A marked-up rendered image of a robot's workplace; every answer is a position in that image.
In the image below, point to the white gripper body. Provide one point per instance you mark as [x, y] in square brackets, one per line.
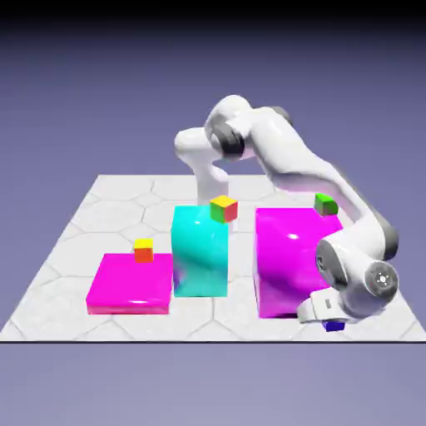
[316, 308]

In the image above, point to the small yellow green red cube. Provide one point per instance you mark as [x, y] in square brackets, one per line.
[223, 209]

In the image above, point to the large tall magenta box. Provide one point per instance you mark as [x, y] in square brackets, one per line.
[286, 259]

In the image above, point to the small yellow orange cube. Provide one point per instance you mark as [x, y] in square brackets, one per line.
[143, 251]

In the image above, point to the large flat magenta box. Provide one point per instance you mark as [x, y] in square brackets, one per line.
[129, 283]

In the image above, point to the small blue cube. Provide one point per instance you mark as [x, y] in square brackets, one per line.
[334, 326]

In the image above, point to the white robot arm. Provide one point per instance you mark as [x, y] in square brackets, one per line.
[293, 149]

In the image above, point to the large cyan box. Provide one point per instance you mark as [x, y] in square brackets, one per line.
[199, 249]

